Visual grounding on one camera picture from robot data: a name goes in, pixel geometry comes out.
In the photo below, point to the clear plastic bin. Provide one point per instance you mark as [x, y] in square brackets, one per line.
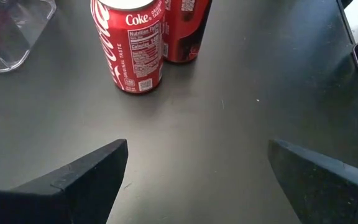
[11, 46]

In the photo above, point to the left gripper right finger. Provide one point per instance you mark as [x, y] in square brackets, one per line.
[328, 199]

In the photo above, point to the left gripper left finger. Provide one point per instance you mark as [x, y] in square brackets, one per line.
[57, 205]

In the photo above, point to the red Coke can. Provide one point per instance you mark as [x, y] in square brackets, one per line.
[126, 46]

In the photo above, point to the red soda can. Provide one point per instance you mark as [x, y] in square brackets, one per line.
[182, 31]

